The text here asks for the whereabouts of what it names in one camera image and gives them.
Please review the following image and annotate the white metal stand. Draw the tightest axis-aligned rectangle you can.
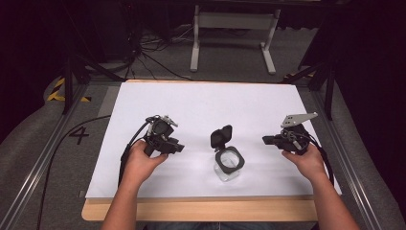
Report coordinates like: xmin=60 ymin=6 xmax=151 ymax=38
xmin=189 ymin=4 xmax=282 ymax=76

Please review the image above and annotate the tangle of black floor cables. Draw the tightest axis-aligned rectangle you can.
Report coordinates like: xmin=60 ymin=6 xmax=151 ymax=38
xmin=125 ymin=23 xmax=194 ymax=81

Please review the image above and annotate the aluminium floor rail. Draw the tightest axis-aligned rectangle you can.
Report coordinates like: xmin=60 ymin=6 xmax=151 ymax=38
xmin=309 ymin=89 xmax=386 ymax=230
xmin=0 ymin=81 xmax=89 ymax=230

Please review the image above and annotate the black tripod stand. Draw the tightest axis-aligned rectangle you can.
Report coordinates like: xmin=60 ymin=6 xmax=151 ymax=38
xmin=280 ymin=47 xmax=338 ymax=122
xmin=60 ymin=41 xmax=126 ymax=116

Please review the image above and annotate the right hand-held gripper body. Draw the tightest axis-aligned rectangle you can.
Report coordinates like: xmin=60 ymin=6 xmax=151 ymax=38
xmin=277 ymin=111 xmax=319 ymax=156

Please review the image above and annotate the person's left hand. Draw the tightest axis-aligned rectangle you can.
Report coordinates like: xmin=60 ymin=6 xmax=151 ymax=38
xmin=122 ymin=139 xmax=169 ymax=187

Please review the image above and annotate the clear jar with black flip lid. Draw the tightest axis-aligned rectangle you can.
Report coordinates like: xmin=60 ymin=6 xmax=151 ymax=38
xmin=209 ymin=124 xmax=246 ymax=183

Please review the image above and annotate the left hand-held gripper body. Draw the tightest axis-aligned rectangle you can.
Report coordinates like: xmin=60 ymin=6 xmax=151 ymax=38
xmin=143 ymin=114 xmax=179 ymax=158

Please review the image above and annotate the black floor cable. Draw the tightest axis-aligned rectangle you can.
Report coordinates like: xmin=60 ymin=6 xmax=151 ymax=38
xmin=35 ymin=114 xmax=112 ymax=230

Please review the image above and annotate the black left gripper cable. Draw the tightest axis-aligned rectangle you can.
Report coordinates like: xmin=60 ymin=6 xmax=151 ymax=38
xmin=117 ymin=118 xmax=151 ymax=190

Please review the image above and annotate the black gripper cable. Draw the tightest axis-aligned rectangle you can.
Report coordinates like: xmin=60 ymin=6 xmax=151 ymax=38
xmin=117 ymin=118 xmax=151 ymax=190
xmin=304 ymin=132 xmax=335 ymax=187

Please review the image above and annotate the wooden table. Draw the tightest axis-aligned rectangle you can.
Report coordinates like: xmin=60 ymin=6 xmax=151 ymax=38
xmin=80 ymin=79 xmax=320 ymax=223

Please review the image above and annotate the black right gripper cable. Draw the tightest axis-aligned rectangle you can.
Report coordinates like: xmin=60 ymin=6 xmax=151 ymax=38
xmin=304 ymin=132 xmax=335 ymax=187

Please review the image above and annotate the person's right hand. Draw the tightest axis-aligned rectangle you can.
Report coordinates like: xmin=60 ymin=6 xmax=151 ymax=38
xmin=281 ymin=143 xmax=327 ymax=185

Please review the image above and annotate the yellow and black floor tape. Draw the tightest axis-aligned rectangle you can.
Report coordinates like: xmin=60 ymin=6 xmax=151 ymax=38
xmin=46 ymin=77 xmax=93 ymax=104

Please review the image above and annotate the white table cover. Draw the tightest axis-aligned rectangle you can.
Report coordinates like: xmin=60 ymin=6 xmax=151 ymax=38
xmin=85 ymin=81 xmax=343 ymax=199

